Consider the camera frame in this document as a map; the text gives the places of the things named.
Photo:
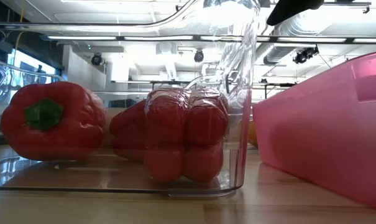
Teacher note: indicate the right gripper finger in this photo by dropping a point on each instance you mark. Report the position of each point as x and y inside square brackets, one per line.
[296, 9]

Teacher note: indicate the red bell pepper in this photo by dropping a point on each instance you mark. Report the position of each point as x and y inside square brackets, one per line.
[76, 130]
[187, 133]
[128, 130]

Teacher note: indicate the black hanging spotlight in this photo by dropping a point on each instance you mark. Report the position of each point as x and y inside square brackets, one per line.
[305, 54]
[199, 56]
[96, 59]

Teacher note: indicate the pink translucent plastic bin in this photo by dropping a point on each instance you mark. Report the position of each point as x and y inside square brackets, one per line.
[315, 140]

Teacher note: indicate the clear plastic bin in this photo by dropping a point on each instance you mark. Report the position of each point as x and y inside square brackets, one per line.
[237, 174]

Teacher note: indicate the dark storage crate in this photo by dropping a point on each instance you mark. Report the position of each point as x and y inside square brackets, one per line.
[122, 103]

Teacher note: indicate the long ceiling light strip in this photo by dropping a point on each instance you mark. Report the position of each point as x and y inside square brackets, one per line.
[82, 38]

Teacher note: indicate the silver ventilation duct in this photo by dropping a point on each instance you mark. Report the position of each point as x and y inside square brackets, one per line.
[277, 53]

